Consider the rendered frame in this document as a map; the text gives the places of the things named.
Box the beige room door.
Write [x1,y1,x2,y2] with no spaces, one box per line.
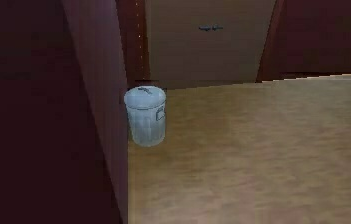
[144,0,277,90]

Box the dark door handle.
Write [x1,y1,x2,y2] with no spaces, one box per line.
[198,24,224,33]

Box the grey metal trash bin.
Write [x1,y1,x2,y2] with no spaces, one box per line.
[123,85,168,148]

